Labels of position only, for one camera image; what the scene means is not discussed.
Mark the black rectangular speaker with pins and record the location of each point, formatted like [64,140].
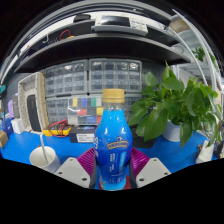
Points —
[34,113]

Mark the green potted plant, white pot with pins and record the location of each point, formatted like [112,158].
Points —
[166,103]

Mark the white perforated tray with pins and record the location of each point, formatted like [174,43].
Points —
[25,86]

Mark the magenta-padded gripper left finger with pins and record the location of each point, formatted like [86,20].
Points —
[72,170]

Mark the white shelf unit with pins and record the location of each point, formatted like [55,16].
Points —
[203,53]

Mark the yellow multimeter with red leads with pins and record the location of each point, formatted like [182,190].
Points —
[56,130]
[65,35]

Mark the plain black flat box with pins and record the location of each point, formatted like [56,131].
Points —
[138,141]

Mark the small white box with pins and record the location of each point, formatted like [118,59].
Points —
[17,126]

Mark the white power adapter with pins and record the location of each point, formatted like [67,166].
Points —
[204,152]

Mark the black oval device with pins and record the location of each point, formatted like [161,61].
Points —
[82,17]

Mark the dark grey overhead shelf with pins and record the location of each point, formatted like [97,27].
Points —
[100,46]

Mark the dark grey flat box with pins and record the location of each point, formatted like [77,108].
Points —
[16,106]

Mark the black box with white label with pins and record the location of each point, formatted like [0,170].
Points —
[81,134]

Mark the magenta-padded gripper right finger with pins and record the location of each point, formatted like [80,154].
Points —
[153,171]

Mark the blue drink bottle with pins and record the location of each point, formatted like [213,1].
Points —
[113,133]

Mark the clear box of coloured parts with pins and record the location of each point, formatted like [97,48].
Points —
[85,110]

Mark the white spoon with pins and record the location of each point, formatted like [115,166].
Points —
[43,150]

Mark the dark blue box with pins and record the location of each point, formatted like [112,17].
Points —
[7,126]

